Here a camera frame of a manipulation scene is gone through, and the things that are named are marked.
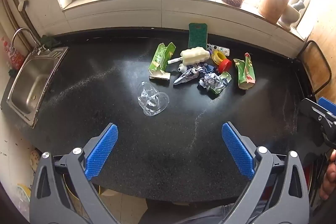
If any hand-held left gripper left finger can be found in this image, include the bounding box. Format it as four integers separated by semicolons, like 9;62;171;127
29;123;121;224

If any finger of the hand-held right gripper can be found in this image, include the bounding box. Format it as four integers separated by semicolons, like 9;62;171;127
317;96;336;115
300;98;336;147

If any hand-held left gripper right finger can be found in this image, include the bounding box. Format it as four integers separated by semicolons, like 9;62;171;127
221;122;310;224

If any blue foil bag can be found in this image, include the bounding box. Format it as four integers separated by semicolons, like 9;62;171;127
173;67;208;86

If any silver pill blister pack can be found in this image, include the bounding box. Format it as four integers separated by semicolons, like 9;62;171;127
206;43;231;55

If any green and yellow sponge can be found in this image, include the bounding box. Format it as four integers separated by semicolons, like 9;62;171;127
188;23;209;49

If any person's right hand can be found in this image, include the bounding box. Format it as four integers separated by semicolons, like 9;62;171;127
320;149;336;201

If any crushed clear plastic cup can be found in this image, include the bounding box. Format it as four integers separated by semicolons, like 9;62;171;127
138;81;170;116

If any crumpled white paper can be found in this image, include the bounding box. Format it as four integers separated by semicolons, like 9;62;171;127
199;72;223;92

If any red plastic cap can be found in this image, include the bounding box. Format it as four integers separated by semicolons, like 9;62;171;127
219;59;233;73

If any white mortar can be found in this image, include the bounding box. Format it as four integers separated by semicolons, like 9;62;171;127
278;2;305;30

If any yellow tape roll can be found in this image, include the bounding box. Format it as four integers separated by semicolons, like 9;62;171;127
211;49;227;65

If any steel sink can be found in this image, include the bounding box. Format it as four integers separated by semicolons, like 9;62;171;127
7;47;69;128

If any white ribbed plastic bottle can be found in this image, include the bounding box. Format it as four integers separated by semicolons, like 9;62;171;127
168;47;210;67

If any tall green carton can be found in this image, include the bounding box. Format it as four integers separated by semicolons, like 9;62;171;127
148;42;176;81

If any chrome faucet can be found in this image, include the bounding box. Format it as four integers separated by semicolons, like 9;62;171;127
12;28;50;53

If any dark green cloth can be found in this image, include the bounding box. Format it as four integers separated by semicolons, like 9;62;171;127
39;35;59;47

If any red dish soap bottle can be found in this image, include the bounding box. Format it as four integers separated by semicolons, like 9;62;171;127
8;38;25;69

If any black frame chair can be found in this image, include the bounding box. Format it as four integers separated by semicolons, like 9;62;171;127
297;40;332;98

